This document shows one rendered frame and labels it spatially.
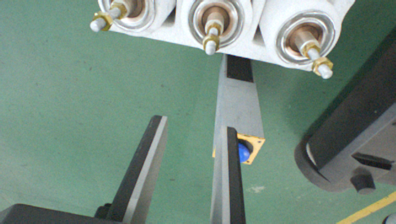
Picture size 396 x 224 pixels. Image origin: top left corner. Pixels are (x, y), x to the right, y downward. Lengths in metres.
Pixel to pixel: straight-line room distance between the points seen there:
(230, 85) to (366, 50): 0.40
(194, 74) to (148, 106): 0.22
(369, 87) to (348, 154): 0.17
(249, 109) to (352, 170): 0.37
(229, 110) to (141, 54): 0.37
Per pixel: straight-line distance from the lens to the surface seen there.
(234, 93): 0.40
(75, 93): 0.86
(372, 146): 0.62
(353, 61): 0.68
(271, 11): 0.33
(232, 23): 0.29
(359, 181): 0.67
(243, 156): 0.34
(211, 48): 0.21
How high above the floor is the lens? 0.53
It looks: 47 degrees down
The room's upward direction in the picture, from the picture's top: 170 degrees counter-clockwise
